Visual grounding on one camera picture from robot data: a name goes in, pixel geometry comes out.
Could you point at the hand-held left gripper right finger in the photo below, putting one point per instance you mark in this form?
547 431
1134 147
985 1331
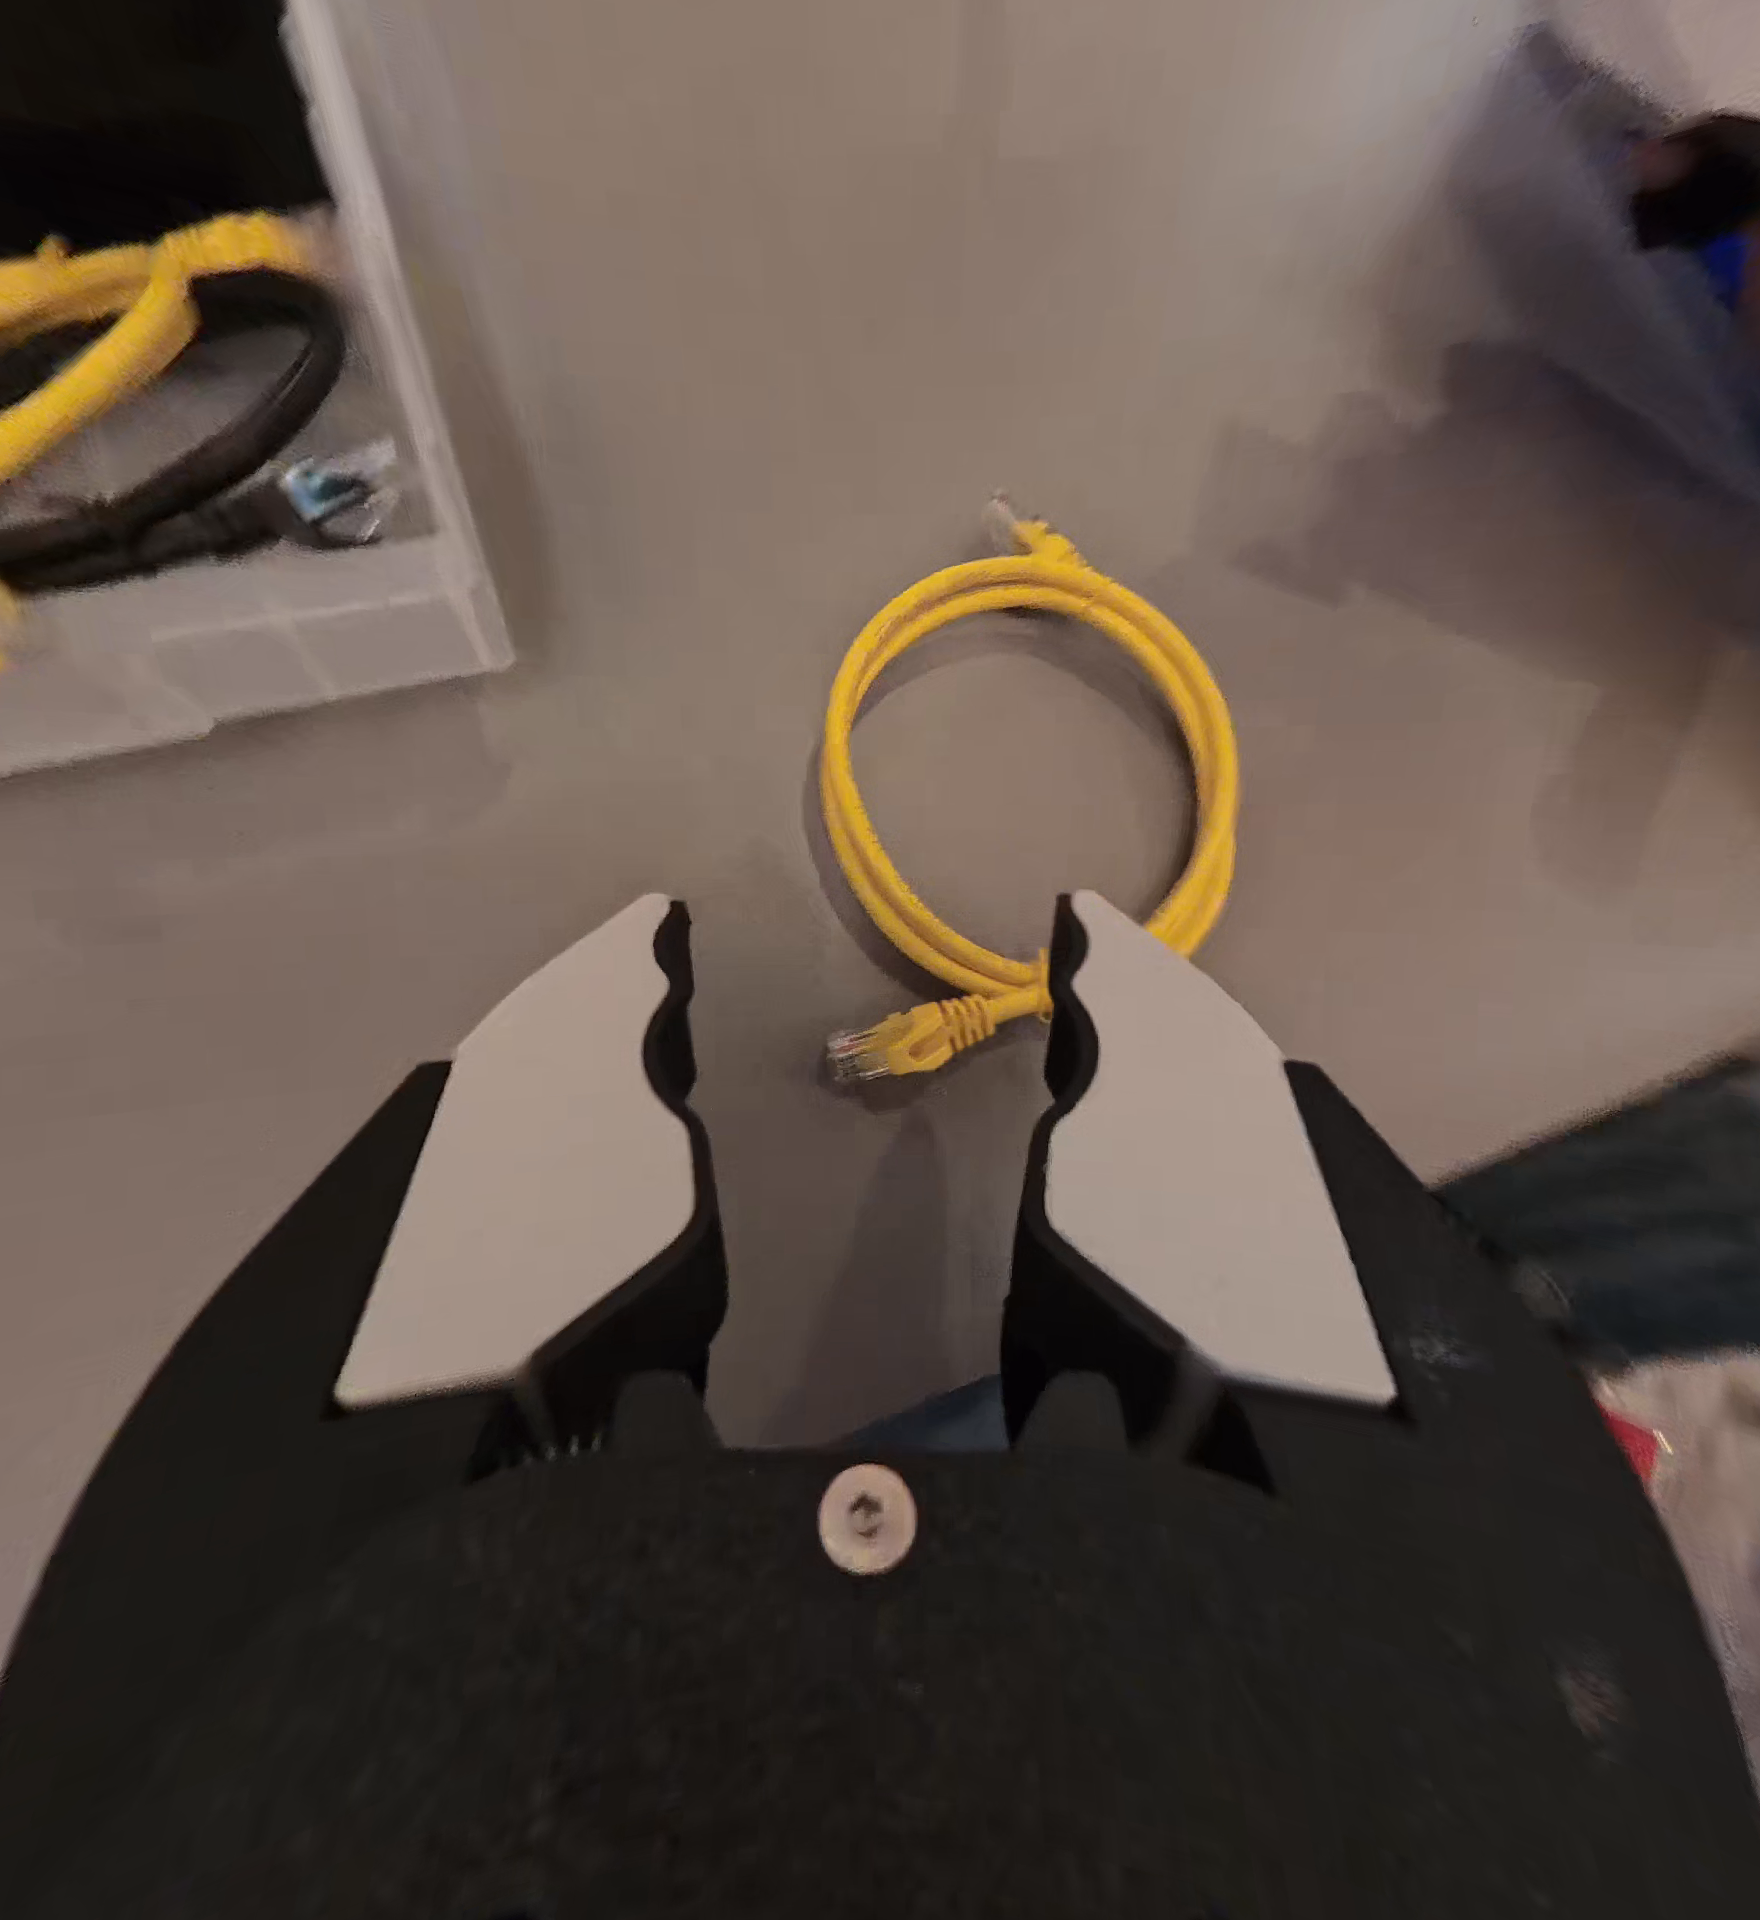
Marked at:
1196 1185

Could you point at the person's leg in jeans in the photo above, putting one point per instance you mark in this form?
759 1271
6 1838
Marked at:
1661 1214

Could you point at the white and red cloth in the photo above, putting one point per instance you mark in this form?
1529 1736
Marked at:
1743 1532

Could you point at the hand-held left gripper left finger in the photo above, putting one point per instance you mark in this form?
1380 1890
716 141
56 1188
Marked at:
542 1170

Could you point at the blurred dark and blue object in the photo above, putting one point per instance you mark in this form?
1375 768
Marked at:
1689 345

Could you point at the clear plastic storage bin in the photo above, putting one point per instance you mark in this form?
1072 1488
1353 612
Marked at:
222 616

